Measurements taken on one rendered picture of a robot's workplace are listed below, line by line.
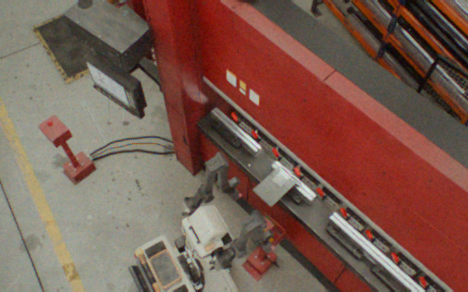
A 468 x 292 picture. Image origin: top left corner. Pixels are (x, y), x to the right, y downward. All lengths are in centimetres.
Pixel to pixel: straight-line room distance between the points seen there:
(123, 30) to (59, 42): 274
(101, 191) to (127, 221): 39
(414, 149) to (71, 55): 414
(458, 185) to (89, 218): 330
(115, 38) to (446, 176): 200
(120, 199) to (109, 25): 200
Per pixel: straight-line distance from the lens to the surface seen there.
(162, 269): 356
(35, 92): 560
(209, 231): 311
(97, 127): 518
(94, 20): 331
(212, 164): 302
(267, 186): 364
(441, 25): 462
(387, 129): 245
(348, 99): 249
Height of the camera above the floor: 432
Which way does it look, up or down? 62 degrees down
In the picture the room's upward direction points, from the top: 1 degrees clockwise
